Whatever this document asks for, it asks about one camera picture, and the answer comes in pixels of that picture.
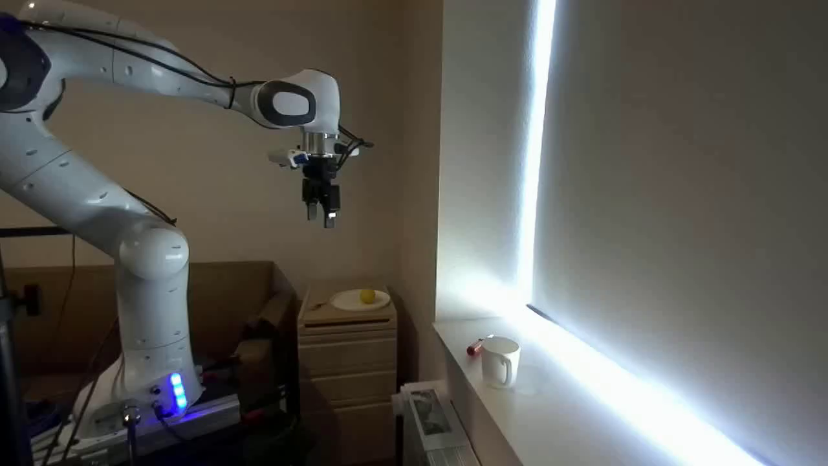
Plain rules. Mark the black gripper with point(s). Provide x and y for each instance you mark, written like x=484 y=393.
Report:
x=321 y=180

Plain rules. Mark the white round plate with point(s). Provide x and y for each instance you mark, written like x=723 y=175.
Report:
x=351 y=302

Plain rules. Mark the white ceramic cup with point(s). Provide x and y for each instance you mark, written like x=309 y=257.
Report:
x=497 y=360

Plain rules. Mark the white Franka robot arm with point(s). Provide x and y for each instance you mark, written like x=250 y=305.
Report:
x=85 y=198

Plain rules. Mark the light wooden nightstand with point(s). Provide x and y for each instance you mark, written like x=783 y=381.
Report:
x=348 y=371

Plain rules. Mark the yellow lemon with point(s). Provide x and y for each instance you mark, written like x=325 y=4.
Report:
x=369 y=297

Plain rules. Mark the black boom bar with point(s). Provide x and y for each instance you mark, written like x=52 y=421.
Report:
x=35 y=231

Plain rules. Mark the white window sill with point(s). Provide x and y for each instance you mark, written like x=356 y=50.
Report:
x=559 y=415

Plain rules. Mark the white roller blind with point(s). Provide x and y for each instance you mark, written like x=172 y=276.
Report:
x=688 y=189

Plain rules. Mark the aluminium profile rail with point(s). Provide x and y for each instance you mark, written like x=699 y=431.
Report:
x=207 y=415

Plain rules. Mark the white wall radiator unit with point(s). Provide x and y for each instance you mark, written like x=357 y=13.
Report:
x=429 y=429

